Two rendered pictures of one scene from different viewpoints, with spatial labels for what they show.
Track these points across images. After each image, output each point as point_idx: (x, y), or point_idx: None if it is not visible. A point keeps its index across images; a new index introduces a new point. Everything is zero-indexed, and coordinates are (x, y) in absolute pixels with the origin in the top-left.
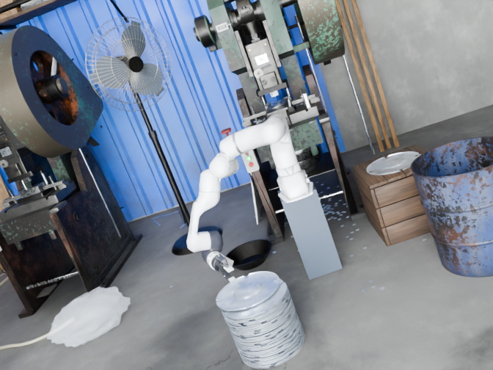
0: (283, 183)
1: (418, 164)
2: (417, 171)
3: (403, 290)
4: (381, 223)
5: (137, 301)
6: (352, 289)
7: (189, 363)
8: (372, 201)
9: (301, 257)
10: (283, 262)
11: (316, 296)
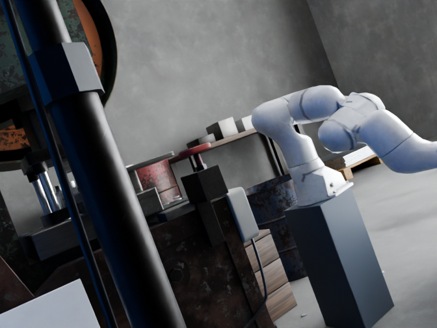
0: (333, 170)
1: (265, 195)
2: (272, 198)
3: None
4: (285, 275)
5: None
6: (385, 276)
7: None
8: (270, 254)
9: (381, 271)
10: None
11: (417, 283)
